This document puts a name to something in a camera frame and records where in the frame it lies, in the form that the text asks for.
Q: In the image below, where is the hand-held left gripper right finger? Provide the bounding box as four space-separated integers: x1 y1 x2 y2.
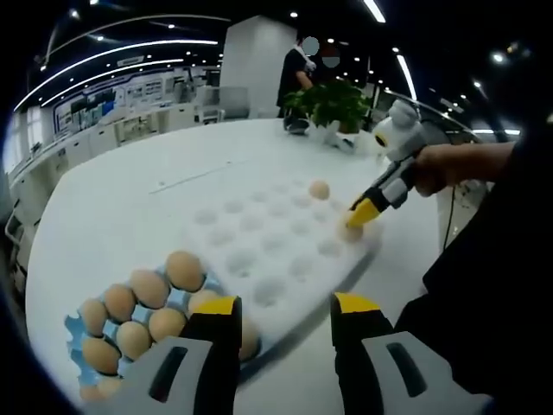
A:
330 291 492 415

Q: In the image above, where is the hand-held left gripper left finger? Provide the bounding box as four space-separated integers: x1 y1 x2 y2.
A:
108 295 243 415

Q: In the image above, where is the blue egg tray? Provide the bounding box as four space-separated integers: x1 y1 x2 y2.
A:
64 263 264 394

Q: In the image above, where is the person's right hand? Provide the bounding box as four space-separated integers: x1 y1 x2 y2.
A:
413 145 467 199

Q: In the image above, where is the white crumpled packet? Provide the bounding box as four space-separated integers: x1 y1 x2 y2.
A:
336 133 372 155

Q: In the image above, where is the straight ceiling light bar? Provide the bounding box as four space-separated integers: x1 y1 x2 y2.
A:
395 54 418 103

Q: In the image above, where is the green potted plant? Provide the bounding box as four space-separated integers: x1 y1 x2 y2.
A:
283 80 372 133

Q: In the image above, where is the white plant pot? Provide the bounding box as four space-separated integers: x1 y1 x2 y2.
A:
310 120 342 146

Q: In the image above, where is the dark bowl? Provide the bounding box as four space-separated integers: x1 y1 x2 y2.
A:
283 116 311 136

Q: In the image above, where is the white foam pad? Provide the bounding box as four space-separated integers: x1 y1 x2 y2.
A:
183 176 384 342

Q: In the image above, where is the person's dark clothing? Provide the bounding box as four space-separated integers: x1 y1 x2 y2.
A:
395 129 553 415

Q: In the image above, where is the white table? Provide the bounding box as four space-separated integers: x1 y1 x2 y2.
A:
24 118 453 412

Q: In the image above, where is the row of white cabinets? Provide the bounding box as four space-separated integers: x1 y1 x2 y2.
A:
8 103 204 217

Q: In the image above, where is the black cable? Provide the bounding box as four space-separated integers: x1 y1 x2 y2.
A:
440 185 457 250

